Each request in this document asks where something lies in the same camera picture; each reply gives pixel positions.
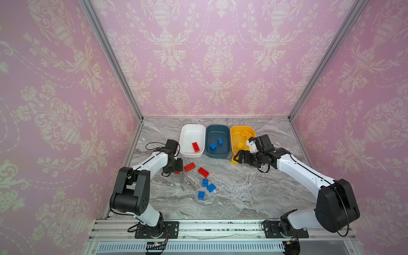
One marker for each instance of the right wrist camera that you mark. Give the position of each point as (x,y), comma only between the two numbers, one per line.
(261,144)

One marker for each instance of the long red lego brick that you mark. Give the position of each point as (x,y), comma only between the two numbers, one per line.
(189,167)

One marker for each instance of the blue sloped lego brick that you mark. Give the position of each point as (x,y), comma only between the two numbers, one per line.
(211,188)

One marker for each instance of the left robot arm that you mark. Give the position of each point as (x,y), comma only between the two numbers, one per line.
(131,192)

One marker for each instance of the white plastic bin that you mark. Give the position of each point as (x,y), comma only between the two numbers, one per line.
(192,133)

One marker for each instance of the dark teal plastic bin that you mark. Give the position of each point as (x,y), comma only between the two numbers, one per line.
(213,132)

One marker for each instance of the yellow plastic bin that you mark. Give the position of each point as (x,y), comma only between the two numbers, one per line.
(236,137)

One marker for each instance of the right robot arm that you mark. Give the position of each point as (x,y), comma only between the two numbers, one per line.
(336,205)

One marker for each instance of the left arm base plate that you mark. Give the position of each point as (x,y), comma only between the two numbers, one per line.
(156,230)

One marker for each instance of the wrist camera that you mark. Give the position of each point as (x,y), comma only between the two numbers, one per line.
(261,144)
(172,146)

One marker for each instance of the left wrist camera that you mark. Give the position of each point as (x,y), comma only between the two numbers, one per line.
(172,146)

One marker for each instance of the yellow lego cube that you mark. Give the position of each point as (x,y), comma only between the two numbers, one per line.
(234,162)

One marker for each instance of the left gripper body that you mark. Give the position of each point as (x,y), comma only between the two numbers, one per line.
(177,166)

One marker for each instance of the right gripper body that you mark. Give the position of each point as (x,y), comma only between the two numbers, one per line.
(245,156)

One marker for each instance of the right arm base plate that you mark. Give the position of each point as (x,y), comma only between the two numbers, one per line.
(282,230)

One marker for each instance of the yellow rounded lego 120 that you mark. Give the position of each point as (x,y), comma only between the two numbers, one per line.
(246,134)

